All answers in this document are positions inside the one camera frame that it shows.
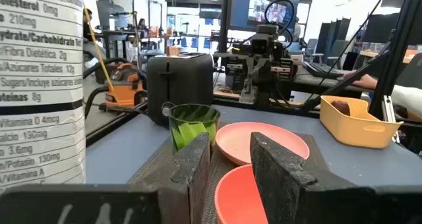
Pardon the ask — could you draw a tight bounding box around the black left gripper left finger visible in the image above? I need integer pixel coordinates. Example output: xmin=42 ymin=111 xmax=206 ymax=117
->
xmin=154 ymin=132 xmax=211 ymax=224

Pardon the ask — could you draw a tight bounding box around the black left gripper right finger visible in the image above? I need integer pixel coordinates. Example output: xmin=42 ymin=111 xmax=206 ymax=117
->
xmin=249 ymin=131 xmax=377 ymax=224

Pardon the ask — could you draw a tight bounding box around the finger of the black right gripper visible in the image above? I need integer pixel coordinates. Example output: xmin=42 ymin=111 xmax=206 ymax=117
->
xmin=258 ymin=57 xmax=272 ymax=85
xmin=244 ymin=57 xmax=257 ymax=87

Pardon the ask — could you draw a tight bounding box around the dark red apple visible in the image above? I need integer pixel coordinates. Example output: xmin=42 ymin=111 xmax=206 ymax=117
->
xmin=330 ymin=99 xmax=351 ymax=117

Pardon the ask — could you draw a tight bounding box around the orange Cheerios cereal box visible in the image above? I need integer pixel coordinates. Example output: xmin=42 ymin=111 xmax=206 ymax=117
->
xmin=0 ymin=0 xmax=86 ymax=192

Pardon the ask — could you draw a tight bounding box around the grey desk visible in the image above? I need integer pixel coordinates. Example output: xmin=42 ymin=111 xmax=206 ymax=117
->
xmin=293 ymin=65 xmax=373 ymax=94

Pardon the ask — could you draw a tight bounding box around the black keyboard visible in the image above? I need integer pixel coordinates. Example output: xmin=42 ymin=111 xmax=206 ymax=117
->
xmin=303 ymin=61 xmax=344 ymax=79

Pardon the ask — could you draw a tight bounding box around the grey woven placemat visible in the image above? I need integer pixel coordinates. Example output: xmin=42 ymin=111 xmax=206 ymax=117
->
xmin=127 ymin=131 xmax=330 ymax=224

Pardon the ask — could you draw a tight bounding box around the red bowl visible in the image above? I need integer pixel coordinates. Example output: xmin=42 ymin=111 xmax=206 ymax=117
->
xmin=214 ymin=163 xmax=270 ymax=224

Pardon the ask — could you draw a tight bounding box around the green glass cup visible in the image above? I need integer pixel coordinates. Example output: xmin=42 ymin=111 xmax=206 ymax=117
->
xmin=167 ymin=103 xmax=221 ymax=155

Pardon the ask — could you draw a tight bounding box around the monitor with blue screen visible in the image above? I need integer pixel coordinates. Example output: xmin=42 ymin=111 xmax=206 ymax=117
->
xmin=229 ymin=0 xmax=303 ymax=32

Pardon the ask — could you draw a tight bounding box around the pink plate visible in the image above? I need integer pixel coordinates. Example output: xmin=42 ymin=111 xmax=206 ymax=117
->
xmin=214 ymin=121 xmax=311 ymax=167

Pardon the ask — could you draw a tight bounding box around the black two-slot toaster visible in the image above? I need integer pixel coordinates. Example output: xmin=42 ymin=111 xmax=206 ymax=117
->
xmin=146 ymin=51 xmax=214 ymax=126

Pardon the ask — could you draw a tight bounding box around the person's hand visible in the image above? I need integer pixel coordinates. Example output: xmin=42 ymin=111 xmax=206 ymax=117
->
xmin=342 ymin=72 xmax=378 ymax=90

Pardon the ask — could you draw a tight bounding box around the yellow plastic bin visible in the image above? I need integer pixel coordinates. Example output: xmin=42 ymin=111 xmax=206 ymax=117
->
xmin=318 ymin=95 xmax=404 ymax=150

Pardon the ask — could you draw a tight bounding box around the orange shop vacuum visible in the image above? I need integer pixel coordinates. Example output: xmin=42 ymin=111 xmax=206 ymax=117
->
xmin=105 ymin=62 xmax=148 ymax=109
xmin=82 ymin=57 xmax=149 ymax=119

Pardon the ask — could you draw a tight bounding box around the cluttered black workbench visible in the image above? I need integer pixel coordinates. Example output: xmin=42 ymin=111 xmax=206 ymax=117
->
xmin=95 ymin=28 xmax=166 ymax=60

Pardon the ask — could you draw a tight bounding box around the silver base bracket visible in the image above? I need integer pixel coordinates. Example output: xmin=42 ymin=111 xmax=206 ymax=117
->
xmin=239 ymin=85 xmax=258 ymax=105

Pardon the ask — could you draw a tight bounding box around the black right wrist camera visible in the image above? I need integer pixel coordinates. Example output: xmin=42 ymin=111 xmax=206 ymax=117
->
xmin=251 ymin=36 xmax=270 ymax=56

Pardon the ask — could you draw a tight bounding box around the silver aluminium rail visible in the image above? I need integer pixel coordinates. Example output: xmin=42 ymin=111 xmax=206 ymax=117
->
xmin=382 ymin=95 xmax=400 ymax=143

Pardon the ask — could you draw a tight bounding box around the yellow cable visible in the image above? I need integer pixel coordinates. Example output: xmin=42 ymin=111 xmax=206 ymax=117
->
xmin=84 ymin=6 xmax=116 ymax=103

